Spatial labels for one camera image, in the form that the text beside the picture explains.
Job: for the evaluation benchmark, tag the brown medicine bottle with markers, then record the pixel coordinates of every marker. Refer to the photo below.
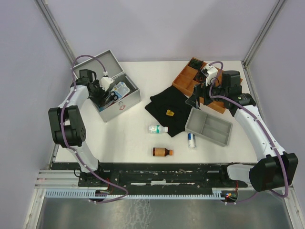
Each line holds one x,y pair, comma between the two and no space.
157,151

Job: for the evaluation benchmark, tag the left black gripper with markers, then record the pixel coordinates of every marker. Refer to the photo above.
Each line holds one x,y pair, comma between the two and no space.
100,100

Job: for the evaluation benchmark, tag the black handled scissors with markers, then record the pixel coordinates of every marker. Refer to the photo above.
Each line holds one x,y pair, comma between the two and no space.
111,98

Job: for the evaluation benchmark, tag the brown wooden compartment tray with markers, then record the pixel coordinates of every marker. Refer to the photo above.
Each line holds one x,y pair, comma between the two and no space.
185,83

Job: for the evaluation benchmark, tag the light blue cable duct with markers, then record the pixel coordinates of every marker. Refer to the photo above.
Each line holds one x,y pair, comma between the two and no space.
93,193

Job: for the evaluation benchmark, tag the clear bottle green label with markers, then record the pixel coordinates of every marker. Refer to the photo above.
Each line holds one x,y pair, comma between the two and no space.
157,129

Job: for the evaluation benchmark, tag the blue white gauze packet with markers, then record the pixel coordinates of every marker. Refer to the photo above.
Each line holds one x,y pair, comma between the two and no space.
121,89

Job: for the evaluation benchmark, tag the grey plastic divided tray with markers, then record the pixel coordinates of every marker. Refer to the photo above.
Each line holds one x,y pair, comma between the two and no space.
209,127

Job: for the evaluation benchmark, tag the black folded cloth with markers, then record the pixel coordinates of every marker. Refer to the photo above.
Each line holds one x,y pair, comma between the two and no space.
170,110

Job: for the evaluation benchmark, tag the white blue tube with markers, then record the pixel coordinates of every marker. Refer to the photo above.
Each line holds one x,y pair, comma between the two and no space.
191,141

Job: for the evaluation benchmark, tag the dark rolled item compartment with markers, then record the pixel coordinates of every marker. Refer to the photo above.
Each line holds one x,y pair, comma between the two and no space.
195,63
199,77

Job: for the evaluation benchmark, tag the light blue mask packet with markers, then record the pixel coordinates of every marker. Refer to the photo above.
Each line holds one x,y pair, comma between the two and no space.
106,106

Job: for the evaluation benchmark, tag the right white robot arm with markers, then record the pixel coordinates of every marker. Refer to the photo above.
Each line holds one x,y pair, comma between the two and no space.
275,167

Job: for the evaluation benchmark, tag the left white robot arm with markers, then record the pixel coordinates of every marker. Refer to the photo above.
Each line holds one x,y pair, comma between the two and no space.
67,126

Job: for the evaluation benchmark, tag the dark rolled item top compartment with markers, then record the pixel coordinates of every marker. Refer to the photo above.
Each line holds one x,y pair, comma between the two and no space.
195,63

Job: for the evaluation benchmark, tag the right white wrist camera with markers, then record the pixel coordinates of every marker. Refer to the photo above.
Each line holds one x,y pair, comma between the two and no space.
209,72

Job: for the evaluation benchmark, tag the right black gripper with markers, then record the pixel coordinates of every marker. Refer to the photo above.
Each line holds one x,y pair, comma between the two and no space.
200,90

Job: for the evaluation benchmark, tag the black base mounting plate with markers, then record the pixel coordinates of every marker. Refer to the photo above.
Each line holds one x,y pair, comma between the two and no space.
162,178

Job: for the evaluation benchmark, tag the grey metal first aid box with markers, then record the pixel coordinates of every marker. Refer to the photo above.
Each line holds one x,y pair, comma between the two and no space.
126,100

